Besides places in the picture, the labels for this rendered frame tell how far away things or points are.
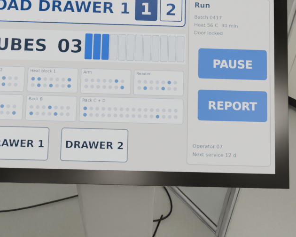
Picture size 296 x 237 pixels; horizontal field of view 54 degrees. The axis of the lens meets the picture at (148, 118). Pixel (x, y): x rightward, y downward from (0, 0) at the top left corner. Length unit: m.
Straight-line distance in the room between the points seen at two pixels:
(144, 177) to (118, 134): 0.07
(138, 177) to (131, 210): 0.24
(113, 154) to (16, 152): 0.14
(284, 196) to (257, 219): 0.25
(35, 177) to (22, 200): 1.30
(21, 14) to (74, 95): 0.14
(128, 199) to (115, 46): 0.32
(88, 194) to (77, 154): 0.21
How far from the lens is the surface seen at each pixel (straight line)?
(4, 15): 0.49
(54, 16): 0.46
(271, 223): 1.69
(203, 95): 0.42
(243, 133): 0.43
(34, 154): 0.44
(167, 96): 0.41
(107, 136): 0.41
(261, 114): 0.44
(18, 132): 0.44
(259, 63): 0.45
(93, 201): 0.63
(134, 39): 0.43
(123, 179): 0.41
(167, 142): 0.41
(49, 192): 1.73
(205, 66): 0.43
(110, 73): 0.42
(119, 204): 0.63
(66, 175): 0.42
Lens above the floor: 1.27
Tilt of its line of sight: 36 degrees down
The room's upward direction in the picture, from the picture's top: 2 degrees clockwise
